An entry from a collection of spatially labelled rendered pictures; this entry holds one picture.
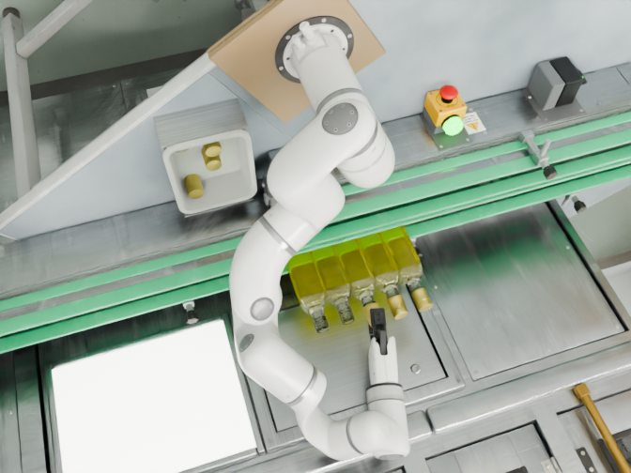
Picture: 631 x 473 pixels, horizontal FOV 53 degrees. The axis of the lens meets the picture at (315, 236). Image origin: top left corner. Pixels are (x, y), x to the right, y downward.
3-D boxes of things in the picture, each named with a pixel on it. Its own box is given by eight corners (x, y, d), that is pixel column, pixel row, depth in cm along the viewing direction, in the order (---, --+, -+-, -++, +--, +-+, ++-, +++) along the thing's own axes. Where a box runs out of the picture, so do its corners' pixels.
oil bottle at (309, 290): (277, 241, 151) (304, 319, 140) (276, 229, 146) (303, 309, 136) (300, 235, 152) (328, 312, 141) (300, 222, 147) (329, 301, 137)
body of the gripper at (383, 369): (399, 402, 133) (393, 351, 139) (407, 386, 124) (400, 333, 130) (364, 403, 133) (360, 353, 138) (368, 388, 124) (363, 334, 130)
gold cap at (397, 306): (386, 304, 141) (393, 321, 139) (387, 297, 138) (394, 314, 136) (401, 299, 142) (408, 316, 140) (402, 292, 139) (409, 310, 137)
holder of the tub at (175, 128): (177, 198, 147) (185, 224, 143) (153, 116, 123) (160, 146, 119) (249, 179, 149) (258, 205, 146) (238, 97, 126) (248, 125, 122)
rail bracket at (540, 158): (514, 138, 147) (542, 182, 140) (523, 116, 141) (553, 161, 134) (530, 134, 147) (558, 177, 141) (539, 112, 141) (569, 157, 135)
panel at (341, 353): (48, 369, 146) (64, 520, 130) (43, 364, 144) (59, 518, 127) (407, 266, 161) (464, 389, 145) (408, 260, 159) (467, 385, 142)
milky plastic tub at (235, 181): (173, 186, 142) (181, 217, 137) (152, 118, 123) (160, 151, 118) (248, 167, 145) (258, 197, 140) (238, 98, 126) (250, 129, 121)
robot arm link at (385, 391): (400, 410, 132) (399, 397, 133) (407, 397, 124) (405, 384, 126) (364, 412, 132) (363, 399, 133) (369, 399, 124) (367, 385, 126)
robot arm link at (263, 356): (348, 344, 109) (329, 312, 123) (258, 268, 102) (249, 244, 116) (284, 411, 110) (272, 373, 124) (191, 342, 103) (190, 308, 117)
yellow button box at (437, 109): (421, 112, 148) (433, 135, 145) (425, 89, 142) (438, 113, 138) (448, 105, 149) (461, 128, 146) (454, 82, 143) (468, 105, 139)
